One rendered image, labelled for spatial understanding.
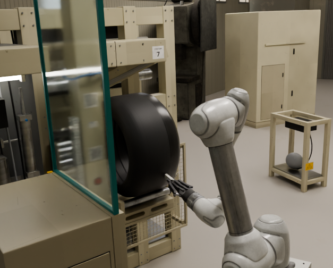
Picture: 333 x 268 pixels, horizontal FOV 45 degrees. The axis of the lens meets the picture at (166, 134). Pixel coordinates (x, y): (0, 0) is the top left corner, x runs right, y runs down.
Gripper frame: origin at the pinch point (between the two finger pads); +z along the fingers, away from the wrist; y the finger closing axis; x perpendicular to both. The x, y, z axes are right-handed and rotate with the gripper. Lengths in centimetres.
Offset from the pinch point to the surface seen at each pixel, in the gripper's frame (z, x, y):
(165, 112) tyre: 17.8, -31.2, -6.1
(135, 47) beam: 64, -55, -13
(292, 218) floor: 24, 115, -182
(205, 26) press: 427, 35, -402
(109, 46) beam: 64, -57, 5
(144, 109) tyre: 22.1, -33.6, 5.0
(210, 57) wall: 602, 164, -594
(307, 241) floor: -9, 107, -158
